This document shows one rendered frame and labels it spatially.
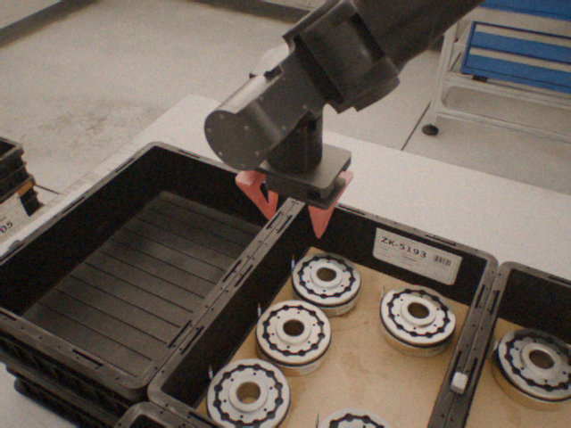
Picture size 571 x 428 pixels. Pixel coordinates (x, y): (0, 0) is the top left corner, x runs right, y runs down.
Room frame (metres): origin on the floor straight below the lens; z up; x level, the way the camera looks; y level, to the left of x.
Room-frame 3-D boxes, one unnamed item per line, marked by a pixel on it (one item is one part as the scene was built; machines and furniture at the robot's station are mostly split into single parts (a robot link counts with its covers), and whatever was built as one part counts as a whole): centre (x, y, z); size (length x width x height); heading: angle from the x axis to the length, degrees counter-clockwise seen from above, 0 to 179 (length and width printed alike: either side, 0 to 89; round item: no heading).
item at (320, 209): (0.45, -0.03, 1.10); 0.07 x 0.07 x 0.09; 61
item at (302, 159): (0.45, -0.01, 1.17); 0.10 x 0.07 x 0.07; 61
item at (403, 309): (0.48, -0.19, 0.86); 0.05 x 0.05 x 0.01
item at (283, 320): (0.45, -0.02, 0.86); 0.05 x 0.05 x 0.01
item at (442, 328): (0.48, -0.19, 0.86); 0.10 x 0.10 x 0.01
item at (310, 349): (0.45, -0.02, 0.86); 0.10 x 0.10 x 0.01
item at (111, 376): (0.57, 0.19, 0.92); 0.40 x 0.30 x 0.02; 151
